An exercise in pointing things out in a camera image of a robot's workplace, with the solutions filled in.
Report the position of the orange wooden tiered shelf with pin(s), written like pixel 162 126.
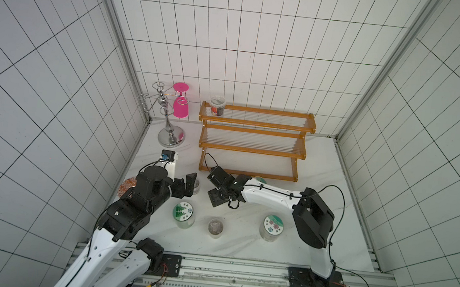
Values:
pixel 256 131

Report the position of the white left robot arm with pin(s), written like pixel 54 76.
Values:
pixel 117 228

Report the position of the small clear seed cup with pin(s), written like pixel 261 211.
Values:
pixel 215 228

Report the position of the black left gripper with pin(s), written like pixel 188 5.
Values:
pixel 179 184

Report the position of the silver glass holder stand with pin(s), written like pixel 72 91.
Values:
pixel 170 136

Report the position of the jar with flower lid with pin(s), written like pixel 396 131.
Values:
pixel 260 180

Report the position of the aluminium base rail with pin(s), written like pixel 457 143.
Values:
pixel 188 270

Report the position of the clear cup with dark seeds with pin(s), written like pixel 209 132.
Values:
pixel 217 104

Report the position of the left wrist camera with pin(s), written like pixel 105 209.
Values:
pixel 168 158

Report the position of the pink plastic wine glass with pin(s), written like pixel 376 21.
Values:
pixel 181 103

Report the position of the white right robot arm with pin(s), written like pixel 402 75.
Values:
pixel 312 217

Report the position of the jar with pink floral lid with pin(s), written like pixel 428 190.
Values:
pixel 272 227

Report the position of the jar with green tree lid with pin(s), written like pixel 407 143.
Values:
pixel 184 215

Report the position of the clear cup with purple label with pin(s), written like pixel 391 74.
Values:
pixel 196 186

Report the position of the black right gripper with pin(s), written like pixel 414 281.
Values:
pixel 221 185

